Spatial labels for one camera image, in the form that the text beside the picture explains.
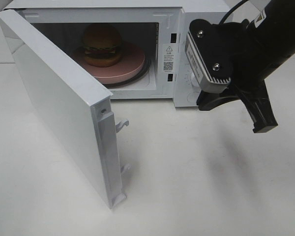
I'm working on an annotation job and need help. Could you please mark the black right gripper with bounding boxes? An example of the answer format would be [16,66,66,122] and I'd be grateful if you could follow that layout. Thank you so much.
[196,21,280,133]

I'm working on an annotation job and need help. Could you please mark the white microwave knob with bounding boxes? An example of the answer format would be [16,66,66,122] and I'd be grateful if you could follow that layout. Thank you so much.
[190,73,200,87]

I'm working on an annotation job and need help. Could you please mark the pink round plate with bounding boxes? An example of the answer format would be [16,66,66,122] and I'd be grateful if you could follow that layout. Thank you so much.
[72,42,146,85]

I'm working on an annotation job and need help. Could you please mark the burger with lettuce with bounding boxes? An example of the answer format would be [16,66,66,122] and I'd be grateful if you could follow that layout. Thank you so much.
[82,23,122,67]

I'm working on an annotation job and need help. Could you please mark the white microwave door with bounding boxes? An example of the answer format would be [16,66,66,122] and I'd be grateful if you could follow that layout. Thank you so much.
[0,10,129,208]

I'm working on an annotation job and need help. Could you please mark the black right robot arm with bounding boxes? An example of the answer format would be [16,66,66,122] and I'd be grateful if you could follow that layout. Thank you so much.
[186,0,295,133]

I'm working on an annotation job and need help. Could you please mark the white warning label sticker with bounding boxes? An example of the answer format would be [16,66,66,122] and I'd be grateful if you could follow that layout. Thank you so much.
[161,43,178,73]

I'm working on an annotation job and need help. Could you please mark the white microwave oven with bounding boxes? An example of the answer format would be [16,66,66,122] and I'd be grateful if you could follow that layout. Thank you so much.
[3,0,229,107]

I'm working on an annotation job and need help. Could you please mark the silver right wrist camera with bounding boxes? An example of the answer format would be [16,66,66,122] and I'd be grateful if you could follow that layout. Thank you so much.
[185,19,233,93]

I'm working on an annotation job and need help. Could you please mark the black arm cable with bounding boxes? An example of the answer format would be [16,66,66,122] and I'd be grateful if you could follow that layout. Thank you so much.
[218,0,249,25]

